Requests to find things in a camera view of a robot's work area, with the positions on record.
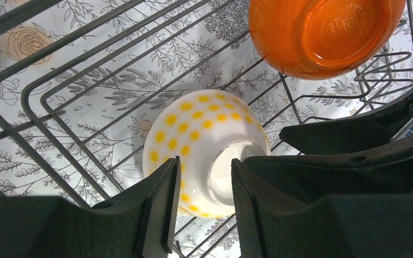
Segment yellow dotted white bowl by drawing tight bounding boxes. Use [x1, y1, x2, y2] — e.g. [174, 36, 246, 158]
[142, 89, 270, 218]

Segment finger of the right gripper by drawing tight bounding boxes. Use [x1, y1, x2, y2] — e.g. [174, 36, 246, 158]
[279, 88, 413, 155]

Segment orange bowl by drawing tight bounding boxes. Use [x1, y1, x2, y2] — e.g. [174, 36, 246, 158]
[248, 0, 406, 80]

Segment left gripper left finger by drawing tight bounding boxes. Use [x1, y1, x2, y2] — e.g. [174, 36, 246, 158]
[0, 157, 181, 257]

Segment black wire dish rack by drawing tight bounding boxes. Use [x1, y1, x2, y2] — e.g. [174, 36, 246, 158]
[0, 0, 413, 258]

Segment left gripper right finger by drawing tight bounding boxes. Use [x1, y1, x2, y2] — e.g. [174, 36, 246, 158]
[231, 134, 413, 257]

